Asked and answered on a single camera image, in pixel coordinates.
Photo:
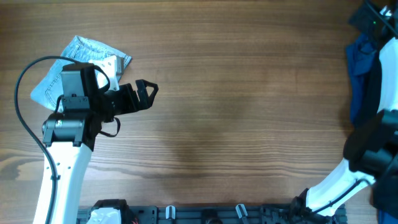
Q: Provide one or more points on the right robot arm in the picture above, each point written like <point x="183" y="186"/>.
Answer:
<point x="332" y="192"/>

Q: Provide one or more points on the folded light blue jeans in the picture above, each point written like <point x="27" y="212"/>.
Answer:
<point x="75" y="57"/>

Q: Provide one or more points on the blue garment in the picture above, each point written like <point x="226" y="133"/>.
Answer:
<point x="360" y="57"/>

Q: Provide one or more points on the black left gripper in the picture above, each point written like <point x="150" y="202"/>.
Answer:
<point x="145" y="101"/>

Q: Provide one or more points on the black shorts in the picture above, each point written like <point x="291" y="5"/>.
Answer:
<point x="372" y="147"/>

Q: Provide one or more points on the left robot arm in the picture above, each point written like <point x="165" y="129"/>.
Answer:
<point x="69" y="135"/>

